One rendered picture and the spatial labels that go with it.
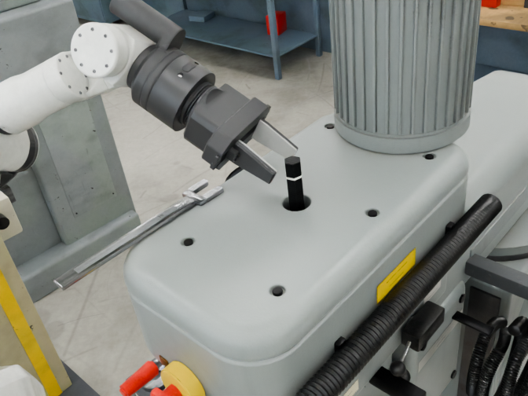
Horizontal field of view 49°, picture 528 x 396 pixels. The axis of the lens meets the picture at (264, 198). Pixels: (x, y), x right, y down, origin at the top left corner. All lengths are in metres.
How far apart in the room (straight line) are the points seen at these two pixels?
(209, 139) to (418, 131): 0.30
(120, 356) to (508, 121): 2.49
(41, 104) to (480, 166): 0.71
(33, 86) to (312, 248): 0.42
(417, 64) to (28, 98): 0.51
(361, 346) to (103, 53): 0.45
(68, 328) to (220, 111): 2.87
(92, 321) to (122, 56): 2.83
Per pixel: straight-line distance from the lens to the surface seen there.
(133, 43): 0.75
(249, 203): 0.76
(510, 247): 1.21
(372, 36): 0.77
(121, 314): 3.45
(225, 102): 0.73
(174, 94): 0.72
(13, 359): 2.90
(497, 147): 1.12
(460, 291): 1.06
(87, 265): 0.71
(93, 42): 0.74
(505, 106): 1.26
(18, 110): 0.86
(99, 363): 3.25
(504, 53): 5.36
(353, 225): 0.70
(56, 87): 0.82
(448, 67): 0.80
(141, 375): 0.83
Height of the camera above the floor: 2.33
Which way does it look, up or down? 35 degrees down
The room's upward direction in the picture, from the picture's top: 8 degrees counter-clockwise
